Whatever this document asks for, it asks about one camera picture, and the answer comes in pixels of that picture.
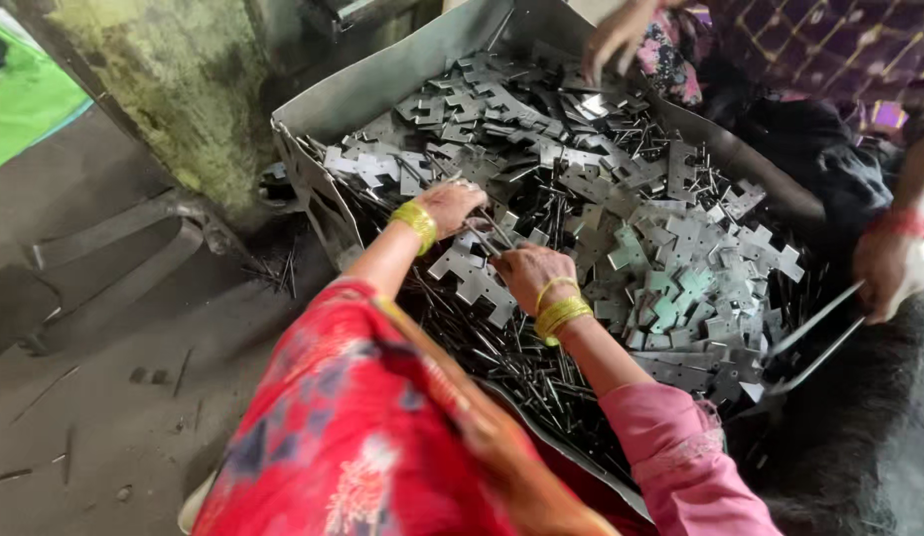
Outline person's right hand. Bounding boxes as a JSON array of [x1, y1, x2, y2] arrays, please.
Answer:
[[490, 242, 580, 317]]

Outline person's left hand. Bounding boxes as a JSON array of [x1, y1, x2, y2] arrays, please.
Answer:
[[413, 180, 490, 241]]

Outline single long metal pin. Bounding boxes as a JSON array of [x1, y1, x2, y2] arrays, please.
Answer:
[[465, 208, 516, 258]]

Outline single grey hinge plate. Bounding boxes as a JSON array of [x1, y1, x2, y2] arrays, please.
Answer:
[[427, 244, 518, 330]]

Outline yellow left wrist bangle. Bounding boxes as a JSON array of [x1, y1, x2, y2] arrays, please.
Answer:
[[389, 199, 439, 256]]

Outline yellow right wrist bangles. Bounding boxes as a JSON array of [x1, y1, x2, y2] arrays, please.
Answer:
[[533, 277, 595, 348]]

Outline heap of thin metal pins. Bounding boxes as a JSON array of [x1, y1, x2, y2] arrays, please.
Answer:
[[298, 112, 790, 485]]

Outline large sheet metal tray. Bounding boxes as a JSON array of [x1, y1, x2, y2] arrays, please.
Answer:
[[271, 0, 868, 522]]

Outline heap of metal hinge plates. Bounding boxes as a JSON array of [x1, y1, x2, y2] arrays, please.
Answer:
[[322, 41, 809, 406]]

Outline loose pins on floor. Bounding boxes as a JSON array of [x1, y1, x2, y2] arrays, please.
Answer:
[[242, 242, 300, 300]]

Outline person's red patterned garment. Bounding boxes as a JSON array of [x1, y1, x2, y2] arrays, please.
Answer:
[[190, 279, 619, 536]]

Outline person's pink sleeve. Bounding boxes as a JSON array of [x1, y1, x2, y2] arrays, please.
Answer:
[[597, 383, 783, 536]]

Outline long flat metal strip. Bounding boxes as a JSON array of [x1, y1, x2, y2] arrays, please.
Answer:
[[763, 279, 868, 397]]

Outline dark metal floor bars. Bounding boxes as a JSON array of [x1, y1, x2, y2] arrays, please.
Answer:
[[15, 190, 232, 358]]

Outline red wrist bangle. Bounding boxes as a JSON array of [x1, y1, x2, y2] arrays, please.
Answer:
[[867, 207, 924, 241]]

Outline green cloth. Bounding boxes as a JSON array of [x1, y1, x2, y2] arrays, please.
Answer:
[[0, 15, 95, 178]]

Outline orange shoulder strap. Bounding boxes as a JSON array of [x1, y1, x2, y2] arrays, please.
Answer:
[[371, 295, 619, 536]]

